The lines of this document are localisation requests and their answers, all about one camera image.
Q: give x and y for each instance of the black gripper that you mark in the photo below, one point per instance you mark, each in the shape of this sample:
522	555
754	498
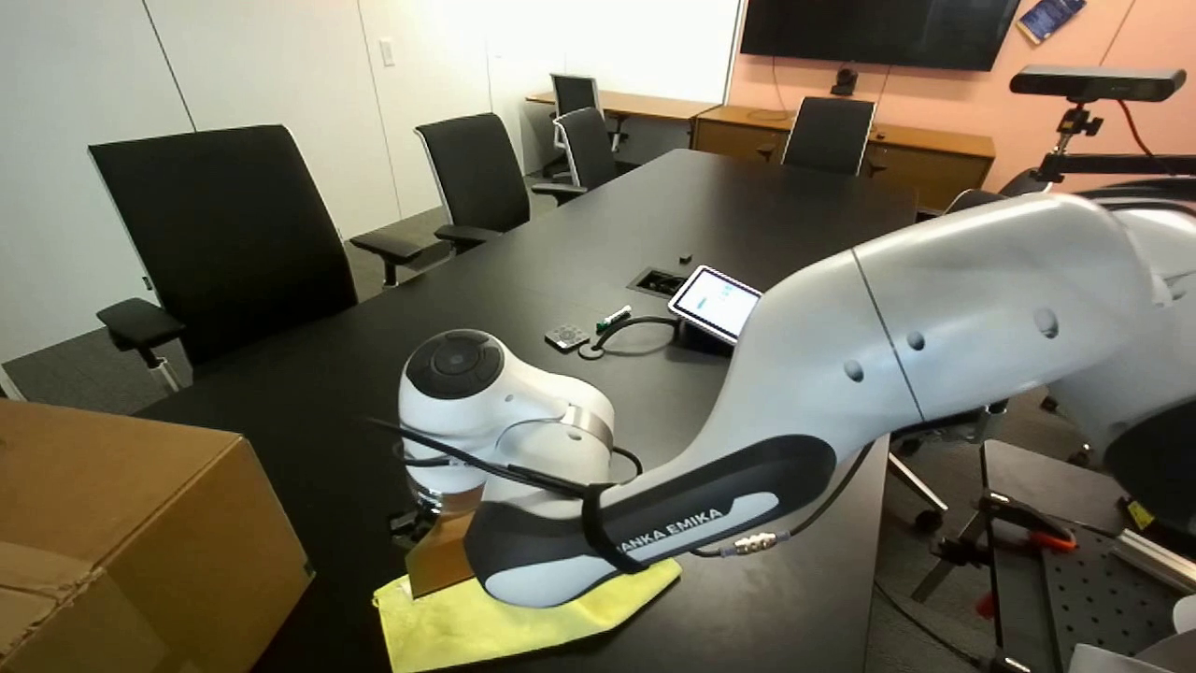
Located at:
444	547

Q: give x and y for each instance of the yellow microfibre cloth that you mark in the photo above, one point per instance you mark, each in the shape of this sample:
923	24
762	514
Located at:
437	629

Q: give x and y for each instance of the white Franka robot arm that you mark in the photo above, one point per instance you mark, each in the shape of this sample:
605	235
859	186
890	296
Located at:
975	312

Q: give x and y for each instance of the small black flat device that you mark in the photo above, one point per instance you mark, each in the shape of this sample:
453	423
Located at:
566	340

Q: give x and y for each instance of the small grey adapter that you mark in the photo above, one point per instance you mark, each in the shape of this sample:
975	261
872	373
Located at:
614	316

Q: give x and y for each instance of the brown cardboard box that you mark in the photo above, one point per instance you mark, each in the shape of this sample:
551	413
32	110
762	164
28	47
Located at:
127	535

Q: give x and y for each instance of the tablet on stand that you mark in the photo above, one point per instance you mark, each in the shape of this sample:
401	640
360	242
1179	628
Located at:
713	300

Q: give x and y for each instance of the large black office chair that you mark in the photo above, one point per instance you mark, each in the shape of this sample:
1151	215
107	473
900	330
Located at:
226	237

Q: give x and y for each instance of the wooden side desk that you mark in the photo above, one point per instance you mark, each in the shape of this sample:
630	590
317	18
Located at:
649	107

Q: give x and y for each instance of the wooden credenza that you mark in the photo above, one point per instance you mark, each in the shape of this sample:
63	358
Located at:
748	128

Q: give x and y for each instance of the black tripod with orange clamp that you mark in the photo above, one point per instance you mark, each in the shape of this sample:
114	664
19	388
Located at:
1016	514

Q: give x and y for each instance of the black webcam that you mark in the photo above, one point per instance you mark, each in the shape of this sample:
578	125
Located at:
845	82

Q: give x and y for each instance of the grey flat plate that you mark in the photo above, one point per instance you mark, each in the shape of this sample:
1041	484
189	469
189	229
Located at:
1116	659

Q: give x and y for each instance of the yellow green small box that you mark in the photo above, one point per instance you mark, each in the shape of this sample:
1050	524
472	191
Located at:
1143	514

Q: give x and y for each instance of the teal metal bar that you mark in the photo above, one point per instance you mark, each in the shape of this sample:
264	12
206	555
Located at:
1161	564

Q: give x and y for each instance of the white wall switch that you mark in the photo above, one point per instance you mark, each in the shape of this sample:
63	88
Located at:
387	52

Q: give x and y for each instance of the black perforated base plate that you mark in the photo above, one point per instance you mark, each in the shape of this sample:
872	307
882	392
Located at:
1098	613

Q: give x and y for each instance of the black wall television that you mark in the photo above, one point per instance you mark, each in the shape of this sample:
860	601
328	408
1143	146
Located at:
872	28

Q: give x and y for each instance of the black stereo camera bar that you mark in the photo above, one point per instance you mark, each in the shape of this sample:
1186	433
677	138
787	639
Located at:
1098	85

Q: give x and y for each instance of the blue wall picture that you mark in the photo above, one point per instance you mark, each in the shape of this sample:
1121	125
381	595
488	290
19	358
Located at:
1052	18

